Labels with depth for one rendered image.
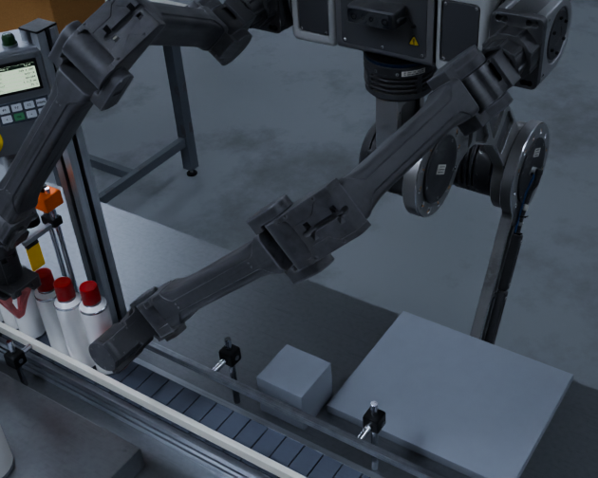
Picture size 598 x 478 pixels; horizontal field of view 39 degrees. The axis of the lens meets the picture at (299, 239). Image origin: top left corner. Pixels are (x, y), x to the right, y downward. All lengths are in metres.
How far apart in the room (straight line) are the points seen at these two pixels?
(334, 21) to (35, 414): 0.90
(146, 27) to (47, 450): 0.77
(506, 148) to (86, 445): 1.14
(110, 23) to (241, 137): 2.91
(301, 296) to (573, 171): 2.20
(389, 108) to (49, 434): 0.86
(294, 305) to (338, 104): 2.58
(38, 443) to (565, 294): 2.09
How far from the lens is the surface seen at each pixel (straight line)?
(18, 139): 1.58
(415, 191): 1.63
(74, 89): 1.26
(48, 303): 1.65
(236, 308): 1.85
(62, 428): 1.63
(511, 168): 2.08
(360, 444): 1.40
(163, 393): 1.63
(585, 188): 3.77
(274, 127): 4.17
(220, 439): 1.49
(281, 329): 1.79
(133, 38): 1.22
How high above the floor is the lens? 2.05
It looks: 37 degrees down
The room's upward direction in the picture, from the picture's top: 4 degrees counter-clockwise
